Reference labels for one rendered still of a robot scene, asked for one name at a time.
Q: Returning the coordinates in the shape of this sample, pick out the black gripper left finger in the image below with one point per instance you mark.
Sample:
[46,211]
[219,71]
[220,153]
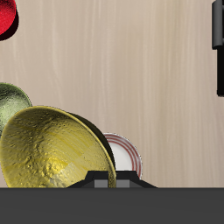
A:
[99,178]

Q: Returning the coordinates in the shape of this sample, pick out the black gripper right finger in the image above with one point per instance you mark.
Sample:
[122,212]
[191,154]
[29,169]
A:
[126,178]

